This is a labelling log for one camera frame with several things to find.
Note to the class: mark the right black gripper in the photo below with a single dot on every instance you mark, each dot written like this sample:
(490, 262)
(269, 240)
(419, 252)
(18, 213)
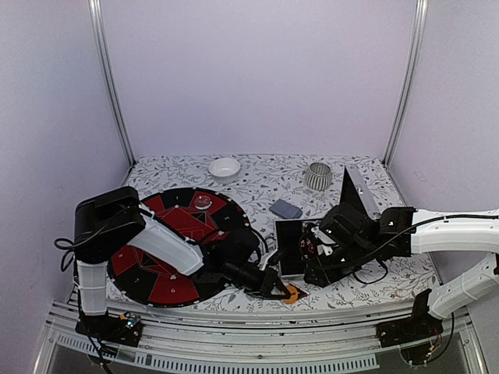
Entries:
(323, 273)

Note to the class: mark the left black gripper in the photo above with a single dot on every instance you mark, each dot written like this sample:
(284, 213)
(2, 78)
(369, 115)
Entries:
(265, 287)

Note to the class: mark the orange big blind button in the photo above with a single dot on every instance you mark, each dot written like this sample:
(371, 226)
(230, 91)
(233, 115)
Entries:
(290, 293)

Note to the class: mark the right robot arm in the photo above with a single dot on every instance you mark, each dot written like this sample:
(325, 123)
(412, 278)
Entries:
(406, 231)

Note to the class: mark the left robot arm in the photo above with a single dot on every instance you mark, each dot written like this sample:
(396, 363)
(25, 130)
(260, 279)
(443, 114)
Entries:
(175, 248)

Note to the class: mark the red black triangle card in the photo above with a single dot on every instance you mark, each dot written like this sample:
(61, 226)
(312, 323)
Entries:
(302, 293)

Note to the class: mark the red dice group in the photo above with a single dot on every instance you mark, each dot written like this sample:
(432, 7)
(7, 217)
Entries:
(309, 242)

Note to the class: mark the aluminium poker chip case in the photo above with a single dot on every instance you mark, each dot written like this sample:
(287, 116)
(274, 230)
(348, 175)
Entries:
(289, 233)

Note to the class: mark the striped grey white cup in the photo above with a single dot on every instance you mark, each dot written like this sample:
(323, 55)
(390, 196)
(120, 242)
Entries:
(318, 176)

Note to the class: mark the round red black poker mat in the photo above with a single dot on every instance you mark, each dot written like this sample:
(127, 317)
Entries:
(223, 229)

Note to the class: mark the white ceramic bowl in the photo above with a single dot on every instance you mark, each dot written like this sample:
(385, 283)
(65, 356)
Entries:
(224, 170)

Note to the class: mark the front aluminium rail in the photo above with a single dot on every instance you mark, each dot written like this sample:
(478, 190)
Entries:
(313, 341)

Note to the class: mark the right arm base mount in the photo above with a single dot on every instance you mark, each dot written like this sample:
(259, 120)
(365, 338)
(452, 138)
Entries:
(418, 326)

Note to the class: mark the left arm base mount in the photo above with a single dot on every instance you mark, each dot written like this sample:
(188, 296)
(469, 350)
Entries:
(125, 329)

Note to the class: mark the right aluminium frame post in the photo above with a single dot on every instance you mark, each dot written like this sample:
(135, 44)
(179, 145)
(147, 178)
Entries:
(416, 40)

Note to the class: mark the aluminium frame post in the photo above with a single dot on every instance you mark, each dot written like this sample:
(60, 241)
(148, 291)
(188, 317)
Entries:
(97, 23)
(416, 40)

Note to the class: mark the left aluminium frame post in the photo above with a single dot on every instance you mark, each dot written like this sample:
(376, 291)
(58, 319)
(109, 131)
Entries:
(97, 23)

